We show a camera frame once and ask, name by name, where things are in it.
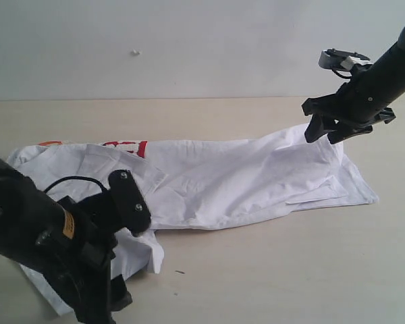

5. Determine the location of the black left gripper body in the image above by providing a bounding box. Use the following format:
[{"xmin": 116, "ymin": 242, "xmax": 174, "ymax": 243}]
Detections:
[{"xmin": 36, "ymin": 195, "xmax": 125, "ymax": 323}]

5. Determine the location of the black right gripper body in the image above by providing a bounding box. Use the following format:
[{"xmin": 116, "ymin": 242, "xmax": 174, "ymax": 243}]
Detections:
[{"xmin": 330, "ymin": 67, "xmax": 397, "ymax": 128}]

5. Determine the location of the white t-shirt red lettering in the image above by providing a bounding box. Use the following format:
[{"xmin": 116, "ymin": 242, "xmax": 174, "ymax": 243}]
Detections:
[{"xmin": 5, "ymin": 121, "xmax": 380, "ymax": 317}]

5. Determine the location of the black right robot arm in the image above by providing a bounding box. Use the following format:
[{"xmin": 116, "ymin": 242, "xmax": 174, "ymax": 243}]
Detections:
[{"xmin": 302, "ymin": 27, "xmax": 405, "ymax": 144}]

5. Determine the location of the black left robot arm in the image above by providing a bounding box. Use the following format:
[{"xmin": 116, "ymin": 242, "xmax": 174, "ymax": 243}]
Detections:
[{"xmin": 0, "ymin": 159, "xmax": 132, "ymax": 323}]

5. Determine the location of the orange plastic tag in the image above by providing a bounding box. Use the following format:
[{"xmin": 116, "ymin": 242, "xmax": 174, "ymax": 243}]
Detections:
[{"xmin": 37, "ymin": 140, "xmax": 64, "ymax": 146}]

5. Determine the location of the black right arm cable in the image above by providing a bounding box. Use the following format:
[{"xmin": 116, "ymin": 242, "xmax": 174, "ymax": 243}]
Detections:
[{"xmin": 330, "ymin": 67, "xmax": 355, "ymax": 82}]

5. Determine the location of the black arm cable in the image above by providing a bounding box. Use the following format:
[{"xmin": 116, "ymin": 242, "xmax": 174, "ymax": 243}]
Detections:
[
  {"xmin": 330, "ymin": 67, "xmax": 355, "ymax": 82},
  {"xmin": 43, "ymin": 175, "xmax": 109, "ymax": 196}
]

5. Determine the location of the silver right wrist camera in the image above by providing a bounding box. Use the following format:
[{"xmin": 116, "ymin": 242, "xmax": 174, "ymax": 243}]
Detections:
[{"xmin": 318, "ymin": 49, "xmax": 373, "ymax": 72}]

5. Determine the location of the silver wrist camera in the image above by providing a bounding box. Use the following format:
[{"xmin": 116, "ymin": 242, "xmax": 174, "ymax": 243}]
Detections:
[
  {"xmin": 108, "ymin": 169, "xmax": 151, "ymax": 237},
  {"xmin": 318, "ymin": 49, "xmax": 373, "ymax": 72}
]

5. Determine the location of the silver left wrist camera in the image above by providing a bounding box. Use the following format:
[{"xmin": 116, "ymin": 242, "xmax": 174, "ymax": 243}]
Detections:
[{"xmin": 108, "ymin": 169, "xmax": 151, "ymax": 237}]

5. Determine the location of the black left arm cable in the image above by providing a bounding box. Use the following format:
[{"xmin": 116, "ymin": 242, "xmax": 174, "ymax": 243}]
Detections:
[{"xmin": 43, "ymin": 175, "xmax": 109, "ymax": 196}]

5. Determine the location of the white wall hook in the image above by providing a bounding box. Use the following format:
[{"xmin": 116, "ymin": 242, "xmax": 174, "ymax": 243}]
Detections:
[{"xmin": 130, "ymin": 50, "xmax": 140, "ymax": 57}]

